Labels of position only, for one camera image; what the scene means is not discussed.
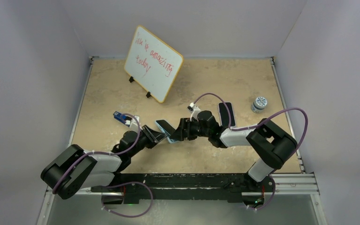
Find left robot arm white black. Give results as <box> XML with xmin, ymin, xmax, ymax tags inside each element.
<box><xmin>40</xmin><ymin>125</ymin><xmax>167</xmax><ymax>200</ymax></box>

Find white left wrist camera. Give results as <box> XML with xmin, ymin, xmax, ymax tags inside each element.
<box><xmin>125</xmin><ymin>115</ymin><xmax>140</xmax><ymax>132</ymax></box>

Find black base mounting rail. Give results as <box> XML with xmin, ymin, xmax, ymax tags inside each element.
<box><xmin>91</xmin><ymin>173</ymin><xmax>275</xmax><ymax>206</ymax></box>

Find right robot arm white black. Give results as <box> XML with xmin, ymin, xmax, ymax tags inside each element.
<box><xmin>170</xmin><ymin>111</ymin><xmax>298</xmax><ymax>191</ymax></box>

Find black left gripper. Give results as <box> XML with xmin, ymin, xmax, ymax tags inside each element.
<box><xmin>128</xmin><ymin>125</ymin><xmax>166</xmax><ymax>158</ymax></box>

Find black smartphone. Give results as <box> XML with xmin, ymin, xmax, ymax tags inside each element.
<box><xmin>155</xmin><ymin>120</ymin><xmax>176</xmax><ymax>136</ymax></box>

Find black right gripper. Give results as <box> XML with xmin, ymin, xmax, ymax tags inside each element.
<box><xmin>171</xmin><ymin>118</ymin><xmax>210</xmax><ymax>142</ymax></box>

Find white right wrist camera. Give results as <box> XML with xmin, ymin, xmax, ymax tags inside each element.
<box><xmin>187</xmin><ymin>102</ymin><xmax>201</xmax><ymax>120</ymax></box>

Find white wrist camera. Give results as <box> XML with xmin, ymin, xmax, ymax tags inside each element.
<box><xmin>187</xmin><ymin>102</ymin><xmax>201</xmax><ymax>120</ymax></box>
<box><xmin>125</xmin><ymin>115</ymin><xmax>140</xmax><ymax>132</ymax></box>

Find yellow framed whiteboard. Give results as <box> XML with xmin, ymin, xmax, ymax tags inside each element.
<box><xmin>124</xmin><ymin>25</ymin><xmax>184</xmax><ymax>103</ymax></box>

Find light blue phone case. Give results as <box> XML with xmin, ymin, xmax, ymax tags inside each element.
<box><xmin>159</xmin><ymin>128</ymin><xmax>178</xmax><ymax>144</ymax></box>

